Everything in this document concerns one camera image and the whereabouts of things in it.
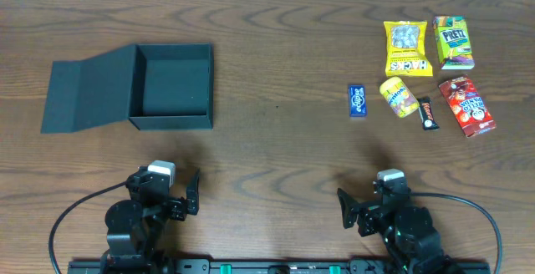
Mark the black gift box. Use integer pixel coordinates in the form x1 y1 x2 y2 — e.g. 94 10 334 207
41 43 215 134

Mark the left black cable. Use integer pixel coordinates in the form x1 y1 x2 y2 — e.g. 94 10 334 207
48 180 129 274

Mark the blue Eclipse mint tin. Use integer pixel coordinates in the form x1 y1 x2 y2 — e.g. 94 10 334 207
348 85 367 117

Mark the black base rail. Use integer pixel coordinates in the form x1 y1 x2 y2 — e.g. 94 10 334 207
67 259 491 274

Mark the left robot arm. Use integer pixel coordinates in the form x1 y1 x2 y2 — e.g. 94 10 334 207
99 166 199 274

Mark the yellow Mentos gum bottle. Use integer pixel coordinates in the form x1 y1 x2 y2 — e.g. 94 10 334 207
380 77 419 118

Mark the black Mars chocolate bar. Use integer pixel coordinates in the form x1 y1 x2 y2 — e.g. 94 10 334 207
418 97 439 130

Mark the red Hello Panda box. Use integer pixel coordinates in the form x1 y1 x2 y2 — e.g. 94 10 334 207
438 75 497 138

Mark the yellow Hacks candy bag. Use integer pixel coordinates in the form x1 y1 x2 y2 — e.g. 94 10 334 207
384 21 433 77

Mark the green Pretz snack box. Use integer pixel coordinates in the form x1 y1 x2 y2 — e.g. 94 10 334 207
433 16 475 70

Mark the black cable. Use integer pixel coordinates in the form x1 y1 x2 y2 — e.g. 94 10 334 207
409 191 503 274
48 180 129 274

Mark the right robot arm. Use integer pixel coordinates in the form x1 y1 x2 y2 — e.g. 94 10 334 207
337 177 463 274

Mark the right black cable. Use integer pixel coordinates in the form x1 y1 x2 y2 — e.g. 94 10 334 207
409 191 503 274

